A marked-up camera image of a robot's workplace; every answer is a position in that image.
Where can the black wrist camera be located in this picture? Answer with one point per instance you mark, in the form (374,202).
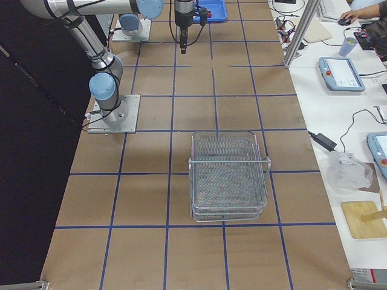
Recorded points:
(204,14)

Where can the upper blue teach pendant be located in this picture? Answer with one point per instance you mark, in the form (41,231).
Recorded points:
(340,74)

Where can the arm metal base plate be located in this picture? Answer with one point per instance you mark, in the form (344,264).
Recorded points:
(118,35)
(122,120)

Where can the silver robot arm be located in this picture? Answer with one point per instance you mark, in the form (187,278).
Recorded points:
(130,24)
(104,86)

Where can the lower blue teach pendant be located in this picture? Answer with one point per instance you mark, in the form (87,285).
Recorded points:
(377,145)

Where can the person hand on mouse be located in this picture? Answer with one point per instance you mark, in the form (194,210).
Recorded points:
(354,14)

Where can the white keyboard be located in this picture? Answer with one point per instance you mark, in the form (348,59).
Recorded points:
(327,11)

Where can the aluminium frame post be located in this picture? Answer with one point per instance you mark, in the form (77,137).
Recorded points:
(304,22)

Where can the blue teach pendant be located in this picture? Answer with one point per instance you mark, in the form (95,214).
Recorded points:
(340,74)
(377,145)

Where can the black computer mouse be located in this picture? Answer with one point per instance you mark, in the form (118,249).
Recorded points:
(345,21)

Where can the lavender plastic cup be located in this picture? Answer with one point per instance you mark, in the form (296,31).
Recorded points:
(347,46)

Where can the silver wire mesh shelf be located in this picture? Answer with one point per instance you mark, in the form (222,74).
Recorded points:
(227,176)

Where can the blue plastic tray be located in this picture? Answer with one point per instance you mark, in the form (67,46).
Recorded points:
(217,8)

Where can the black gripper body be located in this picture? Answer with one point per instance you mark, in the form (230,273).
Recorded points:
(182,17)

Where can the black power adapter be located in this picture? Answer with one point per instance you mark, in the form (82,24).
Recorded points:
(324,141)

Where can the wooden board with stand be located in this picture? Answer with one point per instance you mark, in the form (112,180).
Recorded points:
(364,219)

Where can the clear plastic bag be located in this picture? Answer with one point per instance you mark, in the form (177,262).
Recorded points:
(345,171)

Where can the beige pad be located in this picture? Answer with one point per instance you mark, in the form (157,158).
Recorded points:
(316,32)

